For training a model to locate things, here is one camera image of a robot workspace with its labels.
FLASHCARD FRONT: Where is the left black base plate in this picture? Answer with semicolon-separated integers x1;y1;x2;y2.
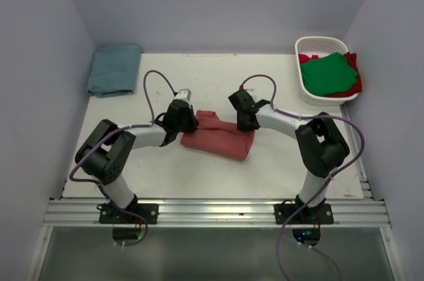
96;203;159;225

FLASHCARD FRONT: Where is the folded teal t shirt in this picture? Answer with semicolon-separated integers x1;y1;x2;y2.
87;44;142;98

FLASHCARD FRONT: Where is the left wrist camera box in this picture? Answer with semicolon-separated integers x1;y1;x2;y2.
174;89;192;103

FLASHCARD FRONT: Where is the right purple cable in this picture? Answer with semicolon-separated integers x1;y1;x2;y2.
238;74;367;281

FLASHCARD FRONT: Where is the green t shirt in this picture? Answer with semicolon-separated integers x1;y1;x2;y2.
299;52;358;97

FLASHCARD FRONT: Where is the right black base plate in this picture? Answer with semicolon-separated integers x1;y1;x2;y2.
274;201;335;225

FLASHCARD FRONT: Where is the salmon red t shirt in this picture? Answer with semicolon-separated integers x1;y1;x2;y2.
180;110;255;162

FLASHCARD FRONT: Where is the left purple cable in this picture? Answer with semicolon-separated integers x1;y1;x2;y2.
68;70;180;247

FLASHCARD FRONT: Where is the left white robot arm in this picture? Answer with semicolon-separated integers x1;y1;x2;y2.
70;99;198;224

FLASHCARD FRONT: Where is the white plastic laundry basket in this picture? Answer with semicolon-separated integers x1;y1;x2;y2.
295;36;362;106

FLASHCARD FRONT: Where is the purple cable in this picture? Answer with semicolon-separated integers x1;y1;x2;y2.
238;74;367;281
68;70;180;247

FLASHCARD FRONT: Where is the dark red t shirt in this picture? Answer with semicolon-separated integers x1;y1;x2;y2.
297;51;362;99

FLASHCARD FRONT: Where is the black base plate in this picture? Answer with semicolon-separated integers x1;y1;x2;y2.
274;201;335;225
96;203;159;225

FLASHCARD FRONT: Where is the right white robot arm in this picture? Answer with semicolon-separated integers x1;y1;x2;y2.
229;89;350;223

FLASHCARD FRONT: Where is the aluminium frame rail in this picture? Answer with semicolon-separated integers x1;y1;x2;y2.
27;148;402;280

